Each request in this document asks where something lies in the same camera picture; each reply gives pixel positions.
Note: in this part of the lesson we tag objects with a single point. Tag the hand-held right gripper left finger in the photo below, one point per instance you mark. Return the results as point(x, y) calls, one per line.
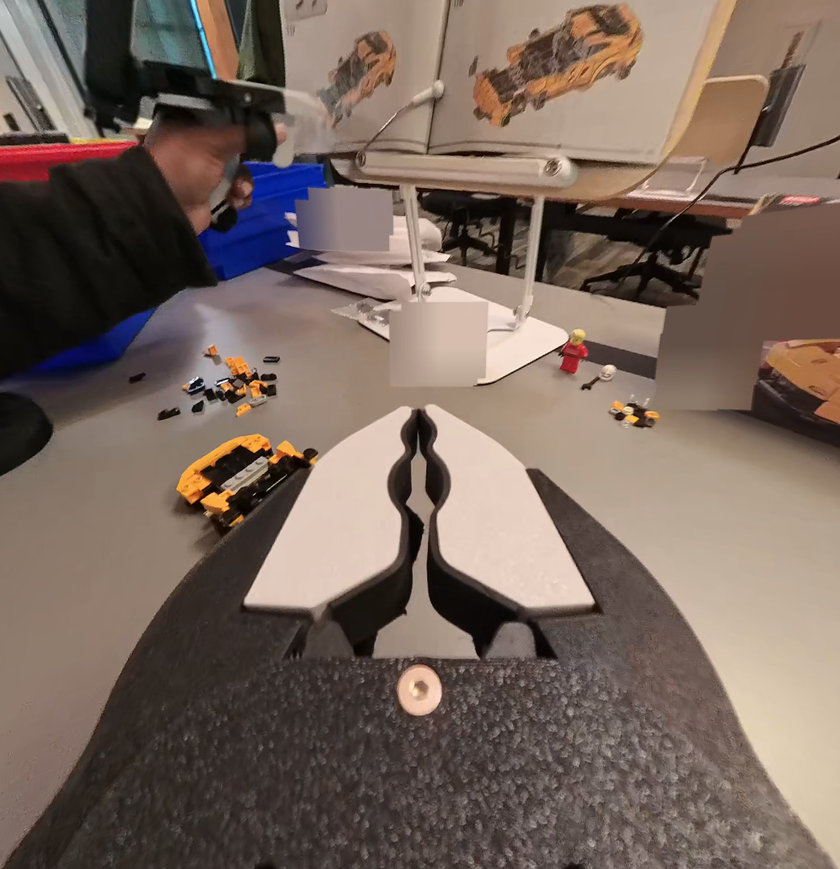
point(332, 530)

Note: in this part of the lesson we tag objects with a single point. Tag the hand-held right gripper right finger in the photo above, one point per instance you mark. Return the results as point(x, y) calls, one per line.
point(508, 530)

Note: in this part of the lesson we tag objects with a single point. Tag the orange lego car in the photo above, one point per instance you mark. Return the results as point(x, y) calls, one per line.
point(243, 478)

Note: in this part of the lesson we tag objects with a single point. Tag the large blue storage bin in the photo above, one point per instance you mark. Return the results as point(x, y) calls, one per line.
point(257, 224)

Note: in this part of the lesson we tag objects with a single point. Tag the pile of small lego pieces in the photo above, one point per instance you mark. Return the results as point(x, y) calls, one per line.
point(237, 380)

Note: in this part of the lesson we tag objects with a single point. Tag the white ball-tipped page holder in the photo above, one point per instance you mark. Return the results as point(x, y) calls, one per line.
point(427, 95)

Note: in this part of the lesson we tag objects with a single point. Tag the lego instruction booklet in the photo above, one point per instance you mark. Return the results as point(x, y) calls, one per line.
point(529, 75)

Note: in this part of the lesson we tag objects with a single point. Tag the person's left forearm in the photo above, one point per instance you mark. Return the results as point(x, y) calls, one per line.
point(80, 258)

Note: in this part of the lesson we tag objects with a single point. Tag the red lego minifigure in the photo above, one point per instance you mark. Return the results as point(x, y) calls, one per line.
point(573, 353)

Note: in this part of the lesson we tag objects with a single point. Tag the black lego set box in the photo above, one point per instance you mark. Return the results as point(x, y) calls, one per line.
point(807, 387)

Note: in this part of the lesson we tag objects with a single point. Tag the red storage bin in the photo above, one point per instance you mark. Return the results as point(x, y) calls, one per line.
point(53, 160)

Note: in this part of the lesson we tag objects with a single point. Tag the translucent plastic bag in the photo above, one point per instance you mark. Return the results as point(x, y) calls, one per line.
point(372, 312)

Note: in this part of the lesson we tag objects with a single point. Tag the pile of empty paper bags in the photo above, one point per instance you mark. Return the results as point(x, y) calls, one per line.
point(406, 238)

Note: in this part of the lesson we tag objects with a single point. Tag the white folded paper bag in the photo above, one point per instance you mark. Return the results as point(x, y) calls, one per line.
point(372, 279)

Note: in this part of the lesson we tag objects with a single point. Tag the white stand rod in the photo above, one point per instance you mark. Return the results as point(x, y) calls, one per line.
point(530, 265)
point(415, 245)

